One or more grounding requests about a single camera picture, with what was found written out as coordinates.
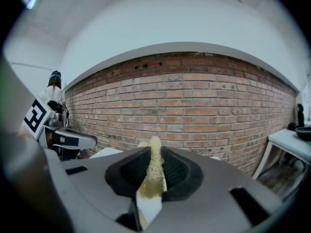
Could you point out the white side table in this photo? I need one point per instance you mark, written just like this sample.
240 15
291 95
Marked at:
284 137

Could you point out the black bowl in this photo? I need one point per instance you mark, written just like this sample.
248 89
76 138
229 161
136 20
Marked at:
303 133

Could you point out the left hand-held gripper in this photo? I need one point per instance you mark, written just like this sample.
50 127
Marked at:
35 115

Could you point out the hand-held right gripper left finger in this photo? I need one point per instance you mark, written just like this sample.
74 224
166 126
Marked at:
92 193

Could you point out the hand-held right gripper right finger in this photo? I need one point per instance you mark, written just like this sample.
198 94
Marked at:
218 203

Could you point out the yellow sponge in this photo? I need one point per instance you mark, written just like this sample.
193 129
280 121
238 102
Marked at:
155 178

